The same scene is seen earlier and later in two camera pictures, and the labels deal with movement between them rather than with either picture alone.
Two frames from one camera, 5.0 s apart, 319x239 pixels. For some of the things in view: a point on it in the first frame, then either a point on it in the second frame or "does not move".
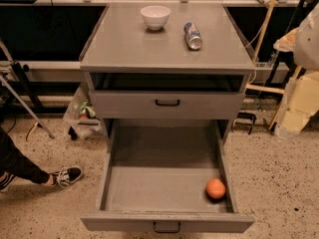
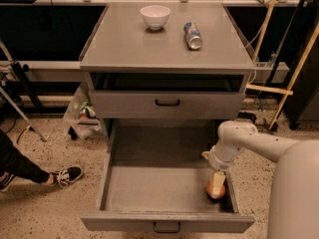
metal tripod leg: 25,106 to 22,114
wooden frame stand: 275,90 does not move
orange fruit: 215,188 does not move
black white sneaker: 67,176 does not move
